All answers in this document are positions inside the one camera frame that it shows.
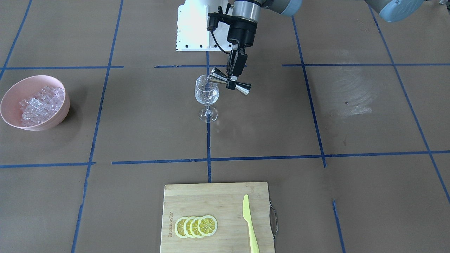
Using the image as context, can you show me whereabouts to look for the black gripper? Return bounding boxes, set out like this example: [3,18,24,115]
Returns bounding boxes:
[227,19,257,81]

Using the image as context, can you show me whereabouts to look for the steel jigger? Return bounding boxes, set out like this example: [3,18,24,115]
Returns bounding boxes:
[209,67,252,96]

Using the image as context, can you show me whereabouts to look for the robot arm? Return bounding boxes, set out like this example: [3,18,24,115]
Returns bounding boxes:
[226,0,424,90]

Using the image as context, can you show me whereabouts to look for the clear wine glass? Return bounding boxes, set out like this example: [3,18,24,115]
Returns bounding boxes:
[194,74,220,123]

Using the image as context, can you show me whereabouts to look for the pink bowl of ice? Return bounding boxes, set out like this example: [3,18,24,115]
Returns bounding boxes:
[1,75,70,131]

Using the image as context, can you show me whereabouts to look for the wooden cutting board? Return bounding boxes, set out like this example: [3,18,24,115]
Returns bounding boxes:
[160,182,275,253]

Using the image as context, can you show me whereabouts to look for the lemon slices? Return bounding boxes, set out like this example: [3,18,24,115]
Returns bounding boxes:
[174,215,218,239]

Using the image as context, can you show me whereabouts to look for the yellow plastic knife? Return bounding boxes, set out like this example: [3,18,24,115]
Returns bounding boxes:
[242,194,260,253]

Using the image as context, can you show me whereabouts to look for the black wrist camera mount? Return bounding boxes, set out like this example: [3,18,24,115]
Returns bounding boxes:
[207,3,233,32]

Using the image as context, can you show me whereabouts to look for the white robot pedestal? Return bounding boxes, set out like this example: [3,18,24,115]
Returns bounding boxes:
[176,0,232,52]

